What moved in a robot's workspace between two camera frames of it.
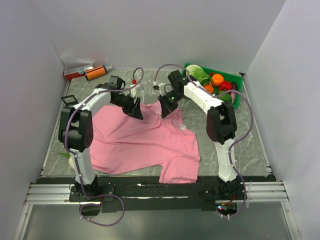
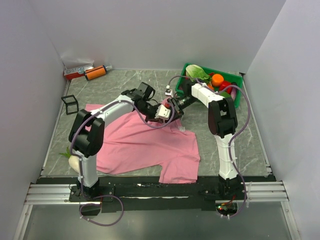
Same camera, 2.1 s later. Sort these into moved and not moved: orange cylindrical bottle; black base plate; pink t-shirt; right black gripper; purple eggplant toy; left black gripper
Moved: left black gripper; right black gripper
Not moved: pink t-shirt; orange cylindrical bottle; purple eggplant toy; black base plate
